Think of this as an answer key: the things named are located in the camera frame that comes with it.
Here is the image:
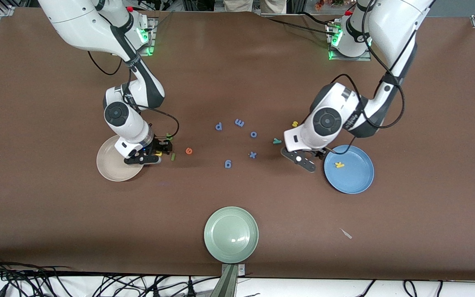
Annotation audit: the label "blue plate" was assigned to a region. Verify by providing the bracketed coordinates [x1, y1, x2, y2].
[324, 145, 374, 194]

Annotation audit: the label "beige plate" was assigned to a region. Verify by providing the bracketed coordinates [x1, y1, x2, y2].
[96, 134, 146, 182]

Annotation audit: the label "green plate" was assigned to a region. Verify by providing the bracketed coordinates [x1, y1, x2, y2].
[204, 206, 259, 264]

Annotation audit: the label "orange red decoration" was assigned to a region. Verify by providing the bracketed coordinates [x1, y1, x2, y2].
[314, 0, 345, 11]

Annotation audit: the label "person beige trousers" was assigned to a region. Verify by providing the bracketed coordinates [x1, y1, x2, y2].
[223, 0, 288, 14]

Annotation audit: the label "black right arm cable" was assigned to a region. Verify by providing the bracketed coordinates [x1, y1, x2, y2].
[87, 49, 179, 140]

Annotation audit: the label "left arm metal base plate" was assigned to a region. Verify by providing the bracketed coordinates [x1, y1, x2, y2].
[328, 23, 372, 61]

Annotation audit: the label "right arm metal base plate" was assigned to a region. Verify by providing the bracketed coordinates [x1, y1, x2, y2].
[130, 16, 156, 57]

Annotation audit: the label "black cable on table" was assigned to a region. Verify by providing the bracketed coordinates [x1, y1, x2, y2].
[267, 13, 339, 37]

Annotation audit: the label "black floor cable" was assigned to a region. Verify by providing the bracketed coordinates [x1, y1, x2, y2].
[355, 280, 377, 297]
[0, 261, 77, 297]
[402, 280, 419, 297]

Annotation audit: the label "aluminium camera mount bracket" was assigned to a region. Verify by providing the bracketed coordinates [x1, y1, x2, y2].
[209, 263, 246, 297]

